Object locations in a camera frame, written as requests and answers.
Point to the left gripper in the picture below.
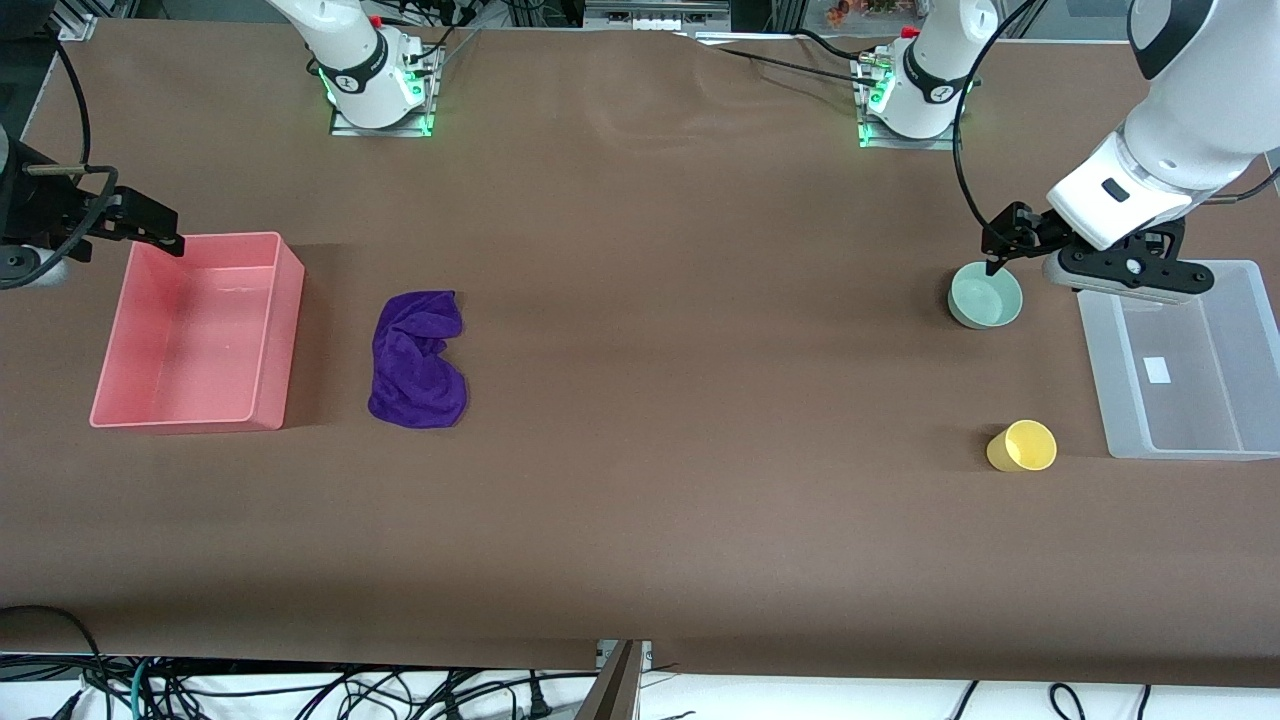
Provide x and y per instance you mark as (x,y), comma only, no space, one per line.
(1030,231)

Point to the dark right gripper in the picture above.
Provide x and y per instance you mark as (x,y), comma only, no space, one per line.
(28,210)

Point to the pale green bowl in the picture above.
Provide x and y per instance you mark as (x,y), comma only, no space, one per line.
(985,300)

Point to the yellow cup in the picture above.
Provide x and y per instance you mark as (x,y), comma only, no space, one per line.
(1030,445)

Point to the purple cloth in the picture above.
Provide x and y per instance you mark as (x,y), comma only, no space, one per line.
(415,370)

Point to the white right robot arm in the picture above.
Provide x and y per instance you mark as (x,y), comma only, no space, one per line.
(355,60)

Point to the pink plastic bin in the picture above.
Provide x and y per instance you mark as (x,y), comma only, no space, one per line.
(190,340)

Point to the clear plastic bin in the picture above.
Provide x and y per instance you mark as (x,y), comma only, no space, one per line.
(1200,400)

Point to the orange background item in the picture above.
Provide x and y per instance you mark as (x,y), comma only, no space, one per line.
(850,12)

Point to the brown table cover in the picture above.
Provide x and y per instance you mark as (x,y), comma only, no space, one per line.
(640,400)

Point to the grey power strip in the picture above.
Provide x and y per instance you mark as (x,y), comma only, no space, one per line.
(655,15)

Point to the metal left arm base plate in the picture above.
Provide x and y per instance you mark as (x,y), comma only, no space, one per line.
(940,143)

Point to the aluminium frame profile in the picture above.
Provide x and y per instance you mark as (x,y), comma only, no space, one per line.
(85,20)

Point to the metal table frame bracket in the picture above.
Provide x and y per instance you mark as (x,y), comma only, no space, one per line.
(615,690)

